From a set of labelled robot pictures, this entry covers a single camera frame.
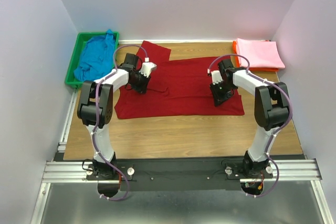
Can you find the red t-shirt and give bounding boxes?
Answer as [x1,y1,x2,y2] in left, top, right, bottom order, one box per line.
[114,41,245,119]

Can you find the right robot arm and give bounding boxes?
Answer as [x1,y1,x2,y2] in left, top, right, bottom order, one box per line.
[207,59,292,176]

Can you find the aluminium frame rail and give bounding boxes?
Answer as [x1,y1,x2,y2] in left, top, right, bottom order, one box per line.
[31,89,334,223]

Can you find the blue t-shirt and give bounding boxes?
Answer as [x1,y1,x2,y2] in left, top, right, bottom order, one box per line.
[73,29,116,82]

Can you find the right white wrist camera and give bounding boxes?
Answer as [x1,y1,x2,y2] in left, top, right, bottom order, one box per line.
[207,69,223,85]

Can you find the pink folded t-shirt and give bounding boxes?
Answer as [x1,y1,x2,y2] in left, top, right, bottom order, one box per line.
[235,38,285,69]

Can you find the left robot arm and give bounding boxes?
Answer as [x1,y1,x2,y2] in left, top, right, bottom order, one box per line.
[77,54,157,180]

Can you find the green plastic bin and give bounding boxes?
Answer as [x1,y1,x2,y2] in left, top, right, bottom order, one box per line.
[65,31,119,88]

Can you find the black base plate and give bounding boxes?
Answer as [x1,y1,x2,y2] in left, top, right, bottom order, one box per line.
[82,156,274,194]

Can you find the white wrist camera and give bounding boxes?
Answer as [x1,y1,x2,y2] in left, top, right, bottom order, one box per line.
[207,69,223,85]
[140,62,157,78]

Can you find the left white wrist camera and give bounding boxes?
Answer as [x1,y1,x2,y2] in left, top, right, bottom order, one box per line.
[140,62,157,78]

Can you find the orange folded t-shirt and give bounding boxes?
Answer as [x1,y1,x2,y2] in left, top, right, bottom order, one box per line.
[232,41,279,72]

